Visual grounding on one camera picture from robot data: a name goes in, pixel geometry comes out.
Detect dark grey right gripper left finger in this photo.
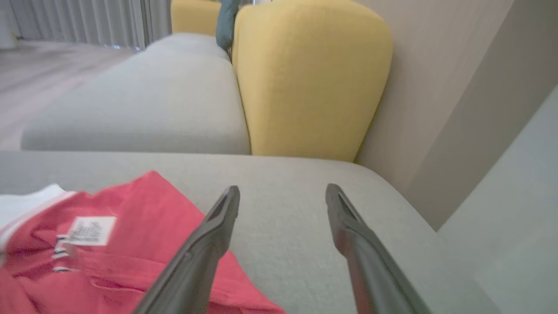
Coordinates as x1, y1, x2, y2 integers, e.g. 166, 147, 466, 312
133, 185, 241, 314

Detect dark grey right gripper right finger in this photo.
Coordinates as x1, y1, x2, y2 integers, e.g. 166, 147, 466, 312
325, 183, 432, 314

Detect red garment with white label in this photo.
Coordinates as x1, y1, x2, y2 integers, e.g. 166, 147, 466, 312
0, 170, 286, 314

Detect yellow and grey sofa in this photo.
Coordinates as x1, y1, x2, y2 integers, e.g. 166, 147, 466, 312
0, 150, 502, 314

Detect grey sofa seat cushion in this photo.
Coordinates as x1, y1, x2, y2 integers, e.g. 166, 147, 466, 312
20, 51, 252, 155
145, 33, 230, 61

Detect large yellow sofa back cushion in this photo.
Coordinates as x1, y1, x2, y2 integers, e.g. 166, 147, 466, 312
231, 0, 394, 163

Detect teal throw pillow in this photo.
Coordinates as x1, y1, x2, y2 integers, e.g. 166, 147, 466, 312
215, 0, 241, 51

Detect grey curtain panel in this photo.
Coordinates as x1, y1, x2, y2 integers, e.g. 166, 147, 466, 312
146, 0, 172, 43
9, 0, 145, 49

